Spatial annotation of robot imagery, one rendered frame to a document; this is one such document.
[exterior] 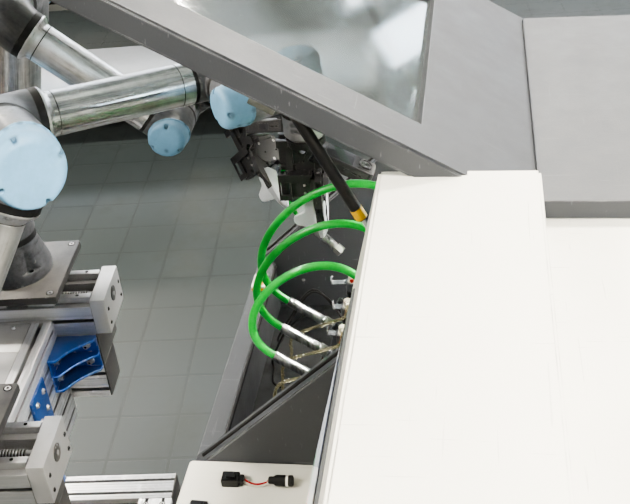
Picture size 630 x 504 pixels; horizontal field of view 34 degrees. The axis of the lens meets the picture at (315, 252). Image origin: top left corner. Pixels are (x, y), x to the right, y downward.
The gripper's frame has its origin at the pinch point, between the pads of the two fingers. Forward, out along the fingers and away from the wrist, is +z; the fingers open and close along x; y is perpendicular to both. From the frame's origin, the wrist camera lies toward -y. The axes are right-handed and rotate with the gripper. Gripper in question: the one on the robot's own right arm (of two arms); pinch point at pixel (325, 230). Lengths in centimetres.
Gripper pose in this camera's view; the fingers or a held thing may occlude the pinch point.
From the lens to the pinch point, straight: 190.1
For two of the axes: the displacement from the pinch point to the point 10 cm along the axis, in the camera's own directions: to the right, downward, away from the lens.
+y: -9.9, 0.0, 1.6
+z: 0.8, 8.3, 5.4
